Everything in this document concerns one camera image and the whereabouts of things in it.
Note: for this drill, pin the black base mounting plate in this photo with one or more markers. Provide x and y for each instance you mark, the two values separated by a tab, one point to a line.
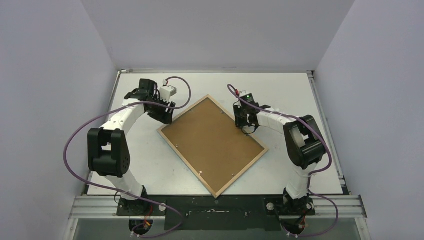
225	213

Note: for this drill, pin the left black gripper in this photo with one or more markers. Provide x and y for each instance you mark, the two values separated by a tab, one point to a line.
165	117

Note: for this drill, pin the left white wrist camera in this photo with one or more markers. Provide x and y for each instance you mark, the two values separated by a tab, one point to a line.
166	92

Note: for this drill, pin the aluminium rail front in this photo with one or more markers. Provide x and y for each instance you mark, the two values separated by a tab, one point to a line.
105	207

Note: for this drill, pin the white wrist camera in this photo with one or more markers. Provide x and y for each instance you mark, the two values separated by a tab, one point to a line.
244	94
166	92

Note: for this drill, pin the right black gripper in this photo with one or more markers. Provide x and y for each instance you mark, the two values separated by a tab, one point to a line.
241	120

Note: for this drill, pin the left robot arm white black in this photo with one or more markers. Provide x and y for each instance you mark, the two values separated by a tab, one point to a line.
108	151

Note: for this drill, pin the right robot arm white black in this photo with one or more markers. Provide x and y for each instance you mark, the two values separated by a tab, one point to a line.
303	143

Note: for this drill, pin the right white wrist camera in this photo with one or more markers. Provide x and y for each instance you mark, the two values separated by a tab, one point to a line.
244	94

